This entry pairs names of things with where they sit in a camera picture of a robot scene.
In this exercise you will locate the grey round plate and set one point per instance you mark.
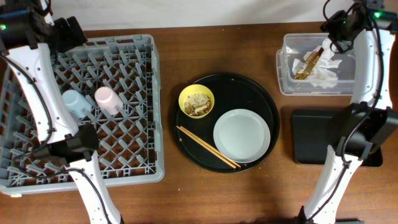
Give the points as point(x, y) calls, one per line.
point(242, 135)

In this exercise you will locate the wooden chopstick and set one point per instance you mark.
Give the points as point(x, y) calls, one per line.
point(208, 148)
point(211, 146)

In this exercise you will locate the round black tray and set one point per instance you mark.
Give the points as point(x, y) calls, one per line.
point(231, 91)

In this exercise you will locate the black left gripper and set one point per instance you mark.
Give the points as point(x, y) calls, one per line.
point(71, 33)

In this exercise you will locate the black rectangular tray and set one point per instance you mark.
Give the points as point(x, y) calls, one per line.
point(313, 131)

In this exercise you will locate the yellow bowl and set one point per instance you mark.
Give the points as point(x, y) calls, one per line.
point(193, 89)

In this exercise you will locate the grey dishwasher rack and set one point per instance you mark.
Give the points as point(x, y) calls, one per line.
point(130, 142)

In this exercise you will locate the pink plastic cup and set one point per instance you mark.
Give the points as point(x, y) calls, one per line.
point(108, 100)

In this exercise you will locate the lower wooden chopstick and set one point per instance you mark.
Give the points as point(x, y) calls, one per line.
point(208, 148)

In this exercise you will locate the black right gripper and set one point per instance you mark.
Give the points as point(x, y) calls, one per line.
point(337, 26)

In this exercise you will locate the clear plastic bin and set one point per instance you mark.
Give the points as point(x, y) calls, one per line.
point(289, 59)

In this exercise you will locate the gold snack wrapper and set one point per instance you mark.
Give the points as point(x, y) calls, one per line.
point(309, 64)

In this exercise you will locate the food scraps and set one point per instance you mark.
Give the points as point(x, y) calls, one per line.
point(197, 104)

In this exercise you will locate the white paper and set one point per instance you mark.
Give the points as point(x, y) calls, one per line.
point(321, 72)

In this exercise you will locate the light blue plastic cup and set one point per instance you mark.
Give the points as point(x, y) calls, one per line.
point(76, 103)

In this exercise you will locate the upper wooden chopstick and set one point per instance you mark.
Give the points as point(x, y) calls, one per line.
point(211, 146)

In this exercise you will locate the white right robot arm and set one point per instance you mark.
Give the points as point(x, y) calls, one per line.
point(361, 128)

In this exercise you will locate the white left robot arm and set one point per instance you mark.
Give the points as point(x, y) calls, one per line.
point(29, 39)

